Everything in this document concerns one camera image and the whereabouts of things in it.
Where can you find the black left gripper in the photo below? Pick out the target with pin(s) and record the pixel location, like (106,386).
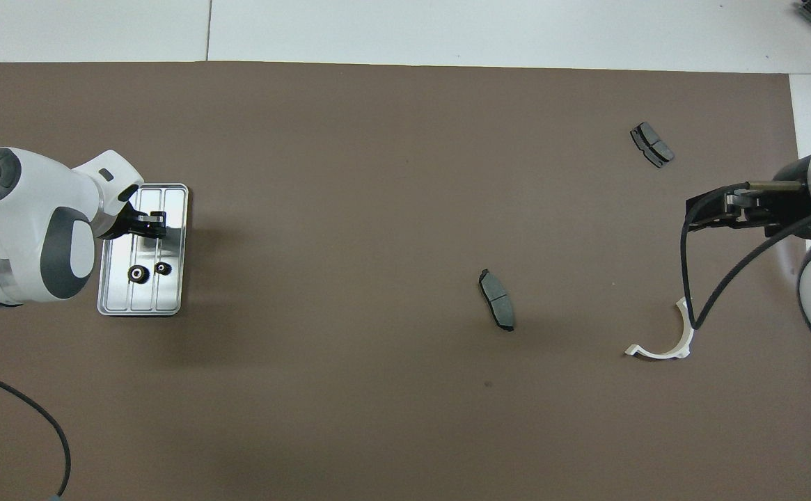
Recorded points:
(127,223)

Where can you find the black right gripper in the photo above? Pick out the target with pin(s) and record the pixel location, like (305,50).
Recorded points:
(784,202)

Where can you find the large black bearing gear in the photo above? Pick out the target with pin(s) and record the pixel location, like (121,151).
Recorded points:
(157,225)
(138,273)

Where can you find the small black bearing gear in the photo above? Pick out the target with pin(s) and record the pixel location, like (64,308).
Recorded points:
(162,268)

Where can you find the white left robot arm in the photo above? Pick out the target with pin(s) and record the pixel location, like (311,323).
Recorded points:
(22,209)

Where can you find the silver metal tray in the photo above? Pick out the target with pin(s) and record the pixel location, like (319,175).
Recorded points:
(168,292)

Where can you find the short grey brake pad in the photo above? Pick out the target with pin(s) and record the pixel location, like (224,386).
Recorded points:
(652,144)

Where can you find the brown table mat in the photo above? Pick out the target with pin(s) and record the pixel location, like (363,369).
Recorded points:
(377,209)

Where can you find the long grey brake pad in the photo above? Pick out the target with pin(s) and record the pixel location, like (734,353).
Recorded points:
(495,299)

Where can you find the white curved plastic bracket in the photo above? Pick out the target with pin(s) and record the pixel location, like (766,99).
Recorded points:
(680,344)

